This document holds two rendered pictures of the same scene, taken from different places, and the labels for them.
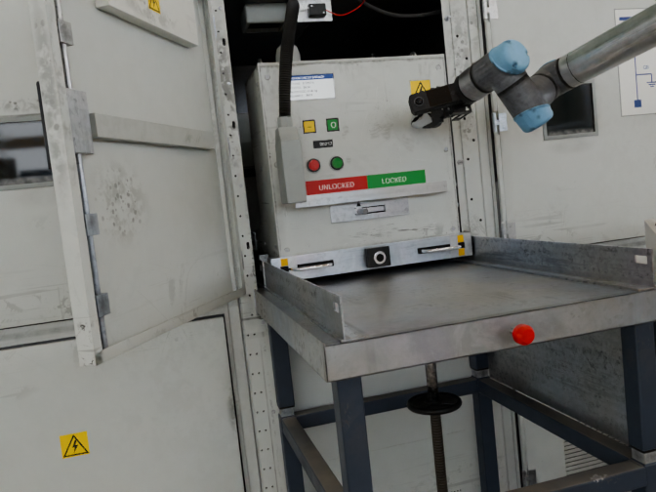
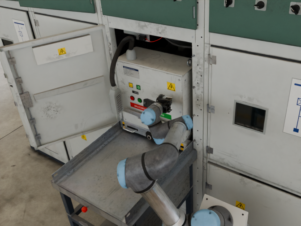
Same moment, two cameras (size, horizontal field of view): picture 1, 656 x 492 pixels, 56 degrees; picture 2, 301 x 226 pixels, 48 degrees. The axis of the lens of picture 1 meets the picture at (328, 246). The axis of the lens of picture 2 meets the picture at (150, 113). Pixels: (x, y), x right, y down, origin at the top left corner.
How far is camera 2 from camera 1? 2.02 m
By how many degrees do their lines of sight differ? 57
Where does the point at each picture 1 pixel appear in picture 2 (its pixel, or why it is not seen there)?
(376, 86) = (153, 79)
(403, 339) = (65, 190)
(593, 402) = not seen: outside the picture
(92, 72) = (36, 82)
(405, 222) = not seen: hidden behind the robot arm
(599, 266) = (140, 203)
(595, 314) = (109, 217)
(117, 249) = (49, 122)
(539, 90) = (158, 132)
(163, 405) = not seen: hidden behind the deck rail
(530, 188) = (222, 140)
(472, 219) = (197, 137)
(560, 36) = (251, 82)
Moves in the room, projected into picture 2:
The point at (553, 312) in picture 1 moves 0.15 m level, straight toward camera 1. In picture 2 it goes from (98, 209) to (70, 218)
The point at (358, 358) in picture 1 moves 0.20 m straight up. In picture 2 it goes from (57, 187) to (49, 162)
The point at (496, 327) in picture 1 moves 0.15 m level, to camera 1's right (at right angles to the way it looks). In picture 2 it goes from (84, 202) to (98, 218)
